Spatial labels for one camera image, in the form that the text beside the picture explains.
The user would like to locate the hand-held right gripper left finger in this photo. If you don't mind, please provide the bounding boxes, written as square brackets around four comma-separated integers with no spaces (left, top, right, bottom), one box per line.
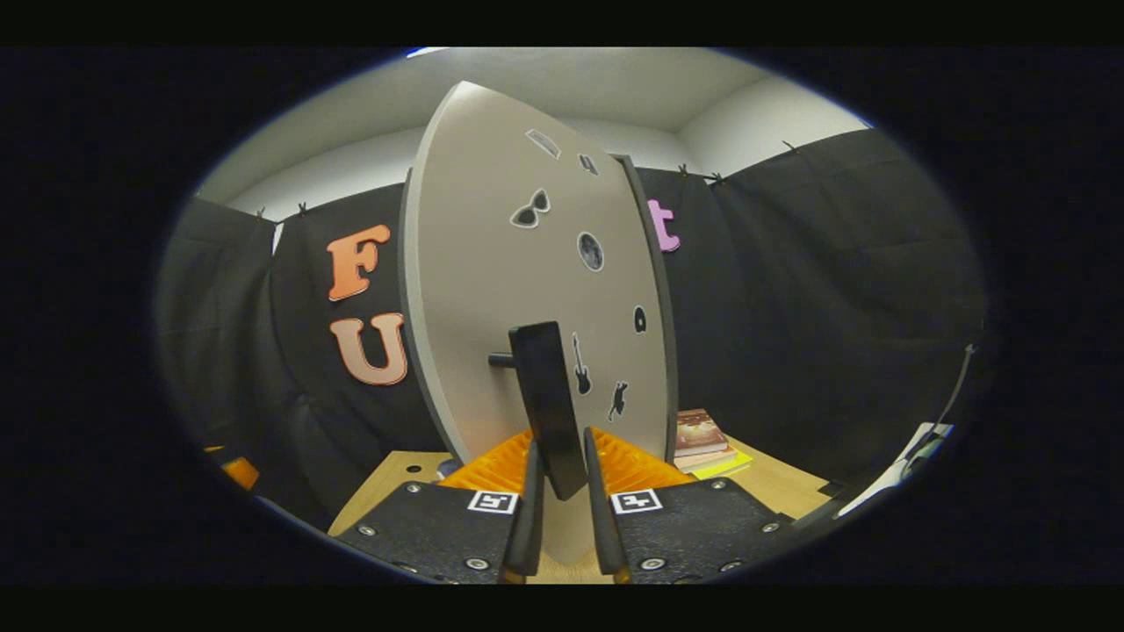
[336,428,545,585]

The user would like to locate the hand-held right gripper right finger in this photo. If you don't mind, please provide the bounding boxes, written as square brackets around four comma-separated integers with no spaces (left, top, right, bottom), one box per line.
[583,427,796,585]

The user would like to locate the dark grey cabinet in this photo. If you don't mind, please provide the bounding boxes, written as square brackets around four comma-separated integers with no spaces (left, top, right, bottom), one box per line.
[615,154,681,462]

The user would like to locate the grey cabinet door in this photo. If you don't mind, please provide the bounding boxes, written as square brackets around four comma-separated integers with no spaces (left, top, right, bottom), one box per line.
[400,81,668,567]

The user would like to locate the brown cover book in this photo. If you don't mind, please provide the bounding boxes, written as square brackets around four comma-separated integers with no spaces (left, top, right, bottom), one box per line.
[674,408,730,457]

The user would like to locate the thin yellow book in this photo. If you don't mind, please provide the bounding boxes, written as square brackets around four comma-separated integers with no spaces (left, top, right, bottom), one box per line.
[692,449,754,480]

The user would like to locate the white flat board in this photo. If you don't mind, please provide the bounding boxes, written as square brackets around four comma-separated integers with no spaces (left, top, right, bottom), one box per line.
[834,421,955,519]

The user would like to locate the black backdrop cloth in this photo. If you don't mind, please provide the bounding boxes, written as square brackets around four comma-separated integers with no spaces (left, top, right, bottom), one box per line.
[156,127,989,528]

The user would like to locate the thin dark cable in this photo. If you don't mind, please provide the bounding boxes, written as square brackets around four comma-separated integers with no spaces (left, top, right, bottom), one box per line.
[904,344,977,466]

